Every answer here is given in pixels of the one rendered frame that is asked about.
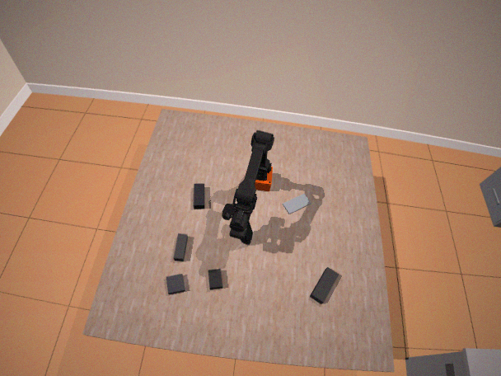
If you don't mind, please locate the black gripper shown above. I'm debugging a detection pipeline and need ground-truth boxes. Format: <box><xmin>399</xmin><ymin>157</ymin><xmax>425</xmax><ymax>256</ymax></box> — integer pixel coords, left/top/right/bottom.
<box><xmin>229</xmin><ymin>214</ymin><xmax>251</xmax><ymax>240</ymax></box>

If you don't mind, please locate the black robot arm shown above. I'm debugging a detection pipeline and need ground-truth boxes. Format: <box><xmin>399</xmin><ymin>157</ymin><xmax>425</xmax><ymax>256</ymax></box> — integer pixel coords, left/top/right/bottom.
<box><xmin>222</xmin><ymin>130</ymin><xmax>274</xmax><ymax>232</ymax></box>

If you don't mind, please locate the dark grey controller unit with label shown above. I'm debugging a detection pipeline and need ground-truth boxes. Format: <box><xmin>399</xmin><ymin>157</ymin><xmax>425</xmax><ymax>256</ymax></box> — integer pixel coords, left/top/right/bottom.
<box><xmin>241</xmin><ymin>222</ymin><xmax>253</xmax><ymax>245</ymax></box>

